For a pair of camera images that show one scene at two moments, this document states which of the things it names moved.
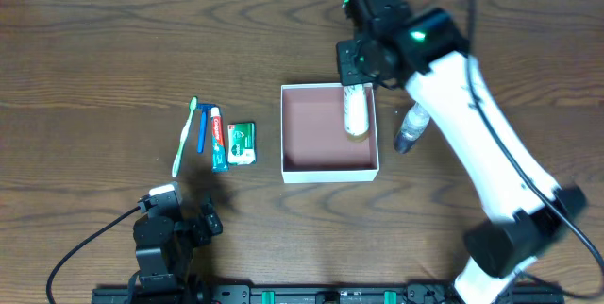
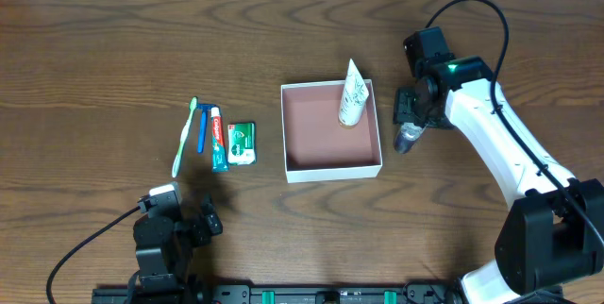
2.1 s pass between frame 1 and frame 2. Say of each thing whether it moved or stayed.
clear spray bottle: stayed
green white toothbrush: stayed
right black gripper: moved
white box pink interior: stayed
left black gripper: stayed
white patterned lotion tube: moved
